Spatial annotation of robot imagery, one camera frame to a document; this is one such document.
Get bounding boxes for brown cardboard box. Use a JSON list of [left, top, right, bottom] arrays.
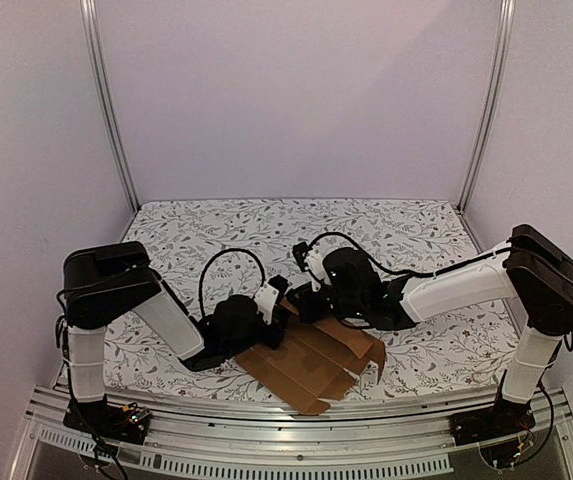
[[235, 300, 386, 416]]

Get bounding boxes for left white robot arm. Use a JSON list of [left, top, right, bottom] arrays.
[[58, 241, 289, 434]]

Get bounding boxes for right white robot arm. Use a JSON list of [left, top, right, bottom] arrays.
[[290, 224, 573, 436]]

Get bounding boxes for floral patterned table mat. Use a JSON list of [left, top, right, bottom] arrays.
[[63, 197, 528, 404]]

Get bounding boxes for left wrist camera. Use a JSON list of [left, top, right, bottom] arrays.
[[253, 275, 290, 325]]

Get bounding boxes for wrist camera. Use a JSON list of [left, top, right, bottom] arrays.
[[292, 242, 330, 292], [253, 275, 290, 325]]

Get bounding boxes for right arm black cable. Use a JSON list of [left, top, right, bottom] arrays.
[[305, 231, 512, 281]]

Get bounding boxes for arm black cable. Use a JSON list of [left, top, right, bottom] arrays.
[[196, 246, 268, 326], [305, 231, 512, 281]]

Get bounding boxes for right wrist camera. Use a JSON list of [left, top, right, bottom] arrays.
[[292, 242, 330, 292]]

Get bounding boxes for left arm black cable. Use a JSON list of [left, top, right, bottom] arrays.
[[196, 246, 268, 326]]

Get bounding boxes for front aluminium rail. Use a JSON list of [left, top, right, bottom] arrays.
[[9, 387, 573, 479]]

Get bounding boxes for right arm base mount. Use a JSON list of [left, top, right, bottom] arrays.
[[449, 396, 536, 446]]

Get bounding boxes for left aluminium frame post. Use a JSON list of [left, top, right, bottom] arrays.
[[79, 0, 141, 214]]

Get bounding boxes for aluminium frame post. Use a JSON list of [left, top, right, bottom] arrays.
[[456, 0, 516, 216], [79, 0, 141, 214]]

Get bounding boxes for right aluminium frame post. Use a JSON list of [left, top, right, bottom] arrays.
[[456, 0, 516, 216]]

